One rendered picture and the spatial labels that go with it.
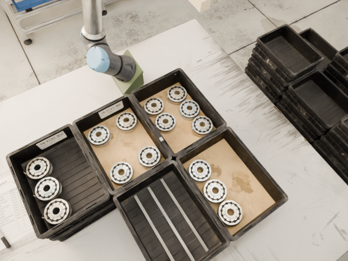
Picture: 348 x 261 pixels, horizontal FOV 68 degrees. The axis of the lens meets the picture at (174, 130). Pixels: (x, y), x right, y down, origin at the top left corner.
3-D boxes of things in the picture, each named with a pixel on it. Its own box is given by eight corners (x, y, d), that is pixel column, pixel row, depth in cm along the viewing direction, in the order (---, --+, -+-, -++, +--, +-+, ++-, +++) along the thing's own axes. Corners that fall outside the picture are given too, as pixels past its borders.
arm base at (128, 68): (112, 71, 153) (99, 67, 144) (126, 50, 147) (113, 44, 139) (125, 88, 147) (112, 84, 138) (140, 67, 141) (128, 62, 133)
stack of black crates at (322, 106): (271, 110, 215) (288, 85, 185) (297, 94, 223) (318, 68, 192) (305, 148, 201) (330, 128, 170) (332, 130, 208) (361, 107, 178)
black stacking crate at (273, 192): (174, 167, 122) (174, 158, 112) (223, 136, 130) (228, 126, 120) (226, 244, 108) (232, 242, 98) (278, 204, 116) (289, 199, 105)
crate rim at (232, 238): (173, 160, 114) (174, 158, 111) (227, 127, 121) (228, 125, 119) (231, 243, 99) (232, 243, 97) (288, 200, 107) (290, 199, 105)
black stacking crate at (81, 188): (19, 164, 121) (5, 156, 111) (78, 133, 129) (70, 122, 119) (51, 242, 107) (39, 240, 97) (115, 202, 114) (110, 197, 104)
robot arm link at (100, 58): (110, 80, 139) (89, 75, 128) (101, 61, 144) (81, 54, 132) (124, 66, 134) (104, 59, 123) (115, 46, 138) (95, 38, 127)
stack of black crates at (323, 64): (275, 58, 240) (285, 40, 219) (298, 46, 247) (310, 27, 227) (305, 89, 225) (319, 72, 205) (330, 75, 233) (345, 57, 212)
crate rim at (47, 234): (7, 157, 113) (4, 155, 110) (72, 124, 120) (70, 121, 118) (40, 241, 98) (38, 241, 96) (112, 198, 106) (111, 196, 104)
